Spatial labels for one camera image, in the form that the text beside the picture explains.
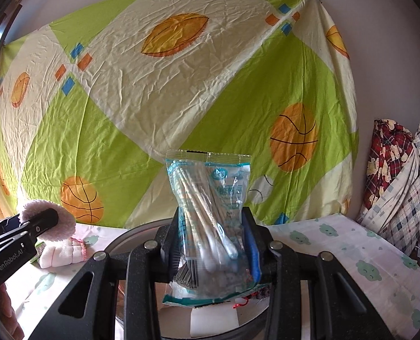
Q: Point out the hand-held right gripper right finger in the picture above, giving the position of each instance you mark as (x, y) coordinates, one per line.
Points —
(256, 262)

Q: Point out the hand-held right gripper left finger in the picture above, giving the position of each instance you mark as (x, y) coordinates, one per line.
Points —
(171, 251)

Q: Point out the pink fluffy puff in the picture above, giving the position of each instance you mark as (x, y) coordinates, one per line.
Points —
(63, 226)

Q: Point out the round metal tin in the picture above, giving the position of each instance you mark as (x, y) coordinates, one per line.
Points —
(135, 235)

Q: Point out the cotton swab packet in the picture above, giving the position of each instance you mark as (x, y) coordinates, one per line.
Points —
(203, 198)

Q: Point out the person's left hand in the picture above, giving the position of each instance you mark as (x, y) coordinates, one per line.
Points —
(4, 304)

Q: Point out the small green packet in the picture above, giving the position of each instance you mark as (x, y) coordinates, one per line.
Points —
(39, 251)

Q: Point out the white cloth with pink trim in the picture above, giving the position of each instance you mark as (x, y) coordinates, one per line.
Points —
(63, 253)

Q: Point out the white paper liner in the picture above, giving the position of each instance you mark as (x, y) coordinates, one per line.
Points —
(213, 320)

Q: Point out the cloud-print white bed sheet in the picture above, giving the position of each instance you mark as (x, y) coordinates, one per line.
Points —
(337, 255)

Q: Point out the green ball-print hanging sheet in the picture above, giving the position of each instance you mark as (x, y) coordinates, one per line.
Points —
(160, 95)

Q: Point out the red plaid garment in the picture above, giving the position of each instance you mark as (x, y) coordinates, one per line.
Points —
(383, 163)

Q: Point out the blue plaid garment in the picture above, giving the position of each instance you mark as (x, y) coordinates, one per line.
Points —
(418, 191)

